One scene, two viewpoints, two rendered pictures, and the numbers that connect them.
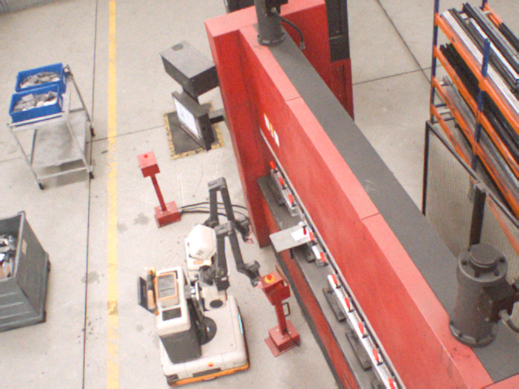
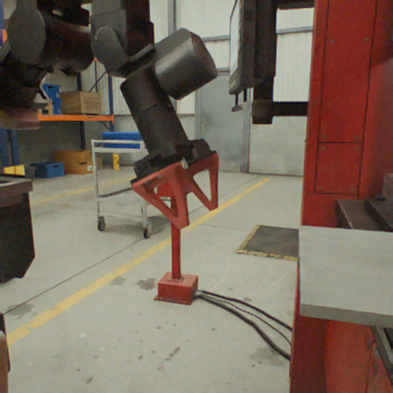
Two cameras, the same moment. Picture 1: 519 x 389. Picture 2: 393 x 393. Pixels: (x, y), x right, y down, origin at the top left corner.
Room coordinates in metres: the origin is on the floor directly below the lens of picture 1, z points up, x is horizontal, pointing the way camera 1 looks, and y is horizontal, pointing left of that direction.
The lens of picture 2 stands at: (2.92, -0.07, 1.12)
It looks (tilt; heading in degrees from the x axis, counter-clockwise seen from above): 12 degrees down; 26
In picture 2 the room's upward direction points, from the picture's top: straight up
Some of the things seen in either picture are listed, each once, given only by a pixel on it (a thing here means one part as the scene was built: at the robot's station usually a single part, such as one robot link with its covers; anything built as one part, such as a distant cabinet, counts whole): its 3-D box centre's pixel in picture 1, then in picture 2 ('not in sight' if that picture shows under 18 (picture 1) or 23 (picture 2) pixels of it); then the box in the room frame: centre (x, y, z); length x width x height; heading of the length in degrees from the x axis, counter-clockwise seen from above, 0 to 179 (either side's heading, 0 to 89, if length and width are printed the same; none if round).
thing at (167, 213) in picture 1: (157, 188); (175, 235); (4.72, 0.96, 0.41); 0.25 x 0.20 x 0.83; 100
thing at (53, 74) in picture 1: (42, 82); not in sight; (6.21, 2.07, 0.92); 0.50 x 0.36 x 0.18; 91
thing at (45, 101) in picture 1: (36, 105); (132, 141); (5.79, 2.08, 0.92); 0.50 x 0.36 x 0.18; 91
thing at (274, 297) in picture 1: (273, 285); not in sight; (3.03, 0.03, 0.75); 0.20 x 0.16 x 0.18; 19
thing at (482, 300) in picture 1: (495, 302); not in sight; (1.36, -0.79, 2.54); 0.33 x 0.25 x 0.47; 10
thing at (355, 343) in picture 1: (358, 349); not in sight; (2.27, -0.43, 0.89); 0.30 x 0.05 x 0.03; 10
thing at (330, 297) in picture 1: (334, 303); not in sight; (2.66, -0.35, 0.89); 0.30 x 0.05 x 0.03; 10
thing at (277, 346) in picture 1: (281, 337); not in sight; (3.02, 0.06, 0.06); 0.25 x 0.20 x 0.12; 109
